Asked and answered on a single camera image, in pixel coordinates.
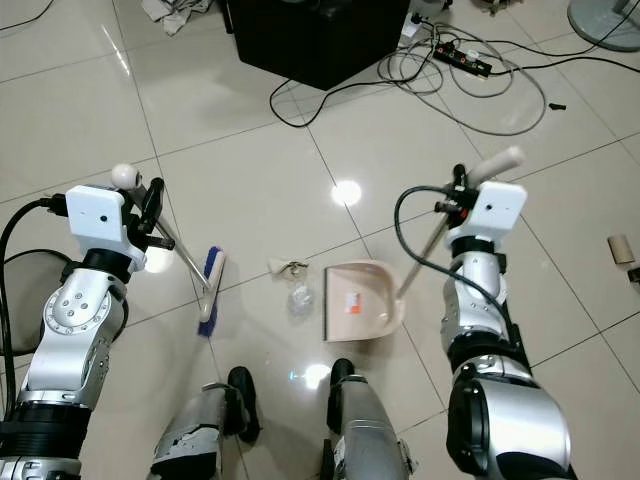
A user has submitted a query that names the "blue bristle broom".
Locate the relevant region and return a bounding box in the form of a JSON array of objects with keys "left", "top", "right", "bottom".
[{"left": 111, "top": 163, "right": 228, "bottom": 337}]

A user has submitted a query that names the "beige long-handled dustpan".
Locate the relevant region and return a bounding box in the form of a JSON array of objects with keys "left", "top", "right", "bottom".
[{"left": 324, "top": 145, "right": 527, "bottom": 345}]

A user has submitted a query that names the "black power strip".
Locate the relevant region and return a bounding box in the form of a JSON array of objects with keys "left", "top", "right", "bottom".
[{"left": 432, "top": 41, "right": 495, "bottom": 79}]

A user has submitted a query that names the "crumpled paper scrap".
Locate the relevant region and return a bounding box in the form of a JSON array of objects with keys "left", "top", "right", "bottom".
[{"left": 268, "top": 257, "right": 312, "bottom": 280}]

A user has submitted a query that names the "white plug adapter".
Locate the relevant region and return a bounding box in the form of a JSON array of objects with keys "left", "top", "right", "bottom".
[{"left": 399, "top": 12, "right": 428, "bottom": 47}]

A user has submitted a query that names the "cardboard tube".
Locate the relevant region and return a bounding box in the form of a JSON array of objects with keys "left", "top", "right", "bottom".
[{"left": 607, "top": 234, "right": 637, "bottom": 267}]

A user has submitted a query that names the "clear plastic wrapper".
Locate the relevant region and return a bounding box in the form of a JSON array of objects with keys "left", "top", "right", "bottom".
[{"left": 286, "top": 283, "right": 317, "bottom": 317}]

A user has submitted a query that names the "crumpled grey cloth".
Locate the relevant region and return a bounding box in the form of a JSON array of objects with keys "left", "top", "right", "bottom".
[{"left": 141, "top": 0, "right": 212, "bottom": 37}]

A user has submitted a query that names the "large black box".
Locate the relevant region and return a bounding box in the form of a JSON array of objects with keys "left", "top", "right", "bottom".
[{"left": 225, "top": 0, "right": 412, "bottom": 92}]

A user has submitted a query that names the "robot left leg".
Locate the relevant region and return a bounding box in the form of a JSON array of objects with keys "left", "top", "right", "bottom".
[{"left": 150, "top": 365, "right": 262, "bottom": 480}]

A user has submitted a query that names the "robot leg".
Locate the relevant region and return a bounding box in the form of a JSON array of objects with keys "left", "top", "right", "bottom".
[
  {"left": 324, "top": 357, "right": 417, "bottom": 480},
  {"left": 150, "top": 365, "right": 262, "bottom": 480}
]

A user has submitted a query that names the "round grey fan base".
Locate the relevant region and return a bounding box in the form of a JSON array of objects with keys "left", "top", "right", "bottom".
[{"left": 567, "top": 0, "right": 640, "bottom": 54}]

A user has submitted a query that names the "robot right leg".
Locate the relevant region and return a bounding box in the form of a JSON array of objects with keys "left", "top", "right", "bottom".
[{"left": 324, "top": 357, "right": 417, "bottom": 480}]

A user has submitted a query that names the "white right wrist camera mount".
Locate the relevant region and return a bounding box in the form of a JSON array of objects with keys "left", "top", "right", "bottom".
[{"left": 450, "top": 180, "right": 529, "bottom": 243}]

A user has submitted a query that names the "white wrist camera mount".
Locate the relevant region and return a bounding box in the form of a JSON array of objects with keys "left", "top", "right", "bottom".
[
  {"left": 65, "top": 184, "right": 137, "bottom": 264},
  {"left": 450, "top": 180, "right": 529, "bottom": 243}
]

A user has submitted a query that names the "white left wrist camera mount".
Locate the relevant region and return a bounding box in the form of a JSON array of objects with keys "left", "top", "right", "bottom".
[{"left": 65, "top": 184, "right": 137, "bottom": 264}]

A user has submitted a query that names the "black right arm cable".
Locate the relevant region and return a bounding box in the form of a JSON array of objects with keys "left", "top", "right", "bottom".
[{"left": 393, "top": 185, "right": 527, "bottom": 352}]

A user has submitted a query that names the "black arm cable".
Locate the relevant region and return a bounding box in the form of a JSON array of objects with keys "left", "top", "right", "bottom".
[
  {"left": 0, "top": 196, "right": 72, "bottom": 401},
  {"left": 393, "top": 185, "right": 527, "bottom": 352}
]

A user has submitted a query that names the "grey floor cable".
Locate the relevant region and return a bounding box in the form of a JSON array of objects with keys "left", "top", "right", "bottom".
[{"left": 378, "top": 40, "right": 551, "bottom": 139}]

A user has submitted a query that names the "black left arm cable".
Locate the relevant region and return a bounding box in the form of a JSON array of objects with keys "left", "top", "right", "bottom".
[{"left": 0, "top": 196, "right": 72, "bottom": 401}]

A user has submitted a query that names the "looped black floor cable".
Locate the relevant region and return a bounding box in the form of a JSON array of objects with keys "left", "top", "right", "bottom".
[{"left": 267, "top": 60, "right": 443, "bottom": 130}]

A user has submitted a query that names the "long black floor cable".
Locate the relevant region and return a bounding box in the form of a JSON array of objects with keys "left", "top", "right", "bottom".
[{"left": 490, "top": 38, "right": 640, "bottom": 75}]

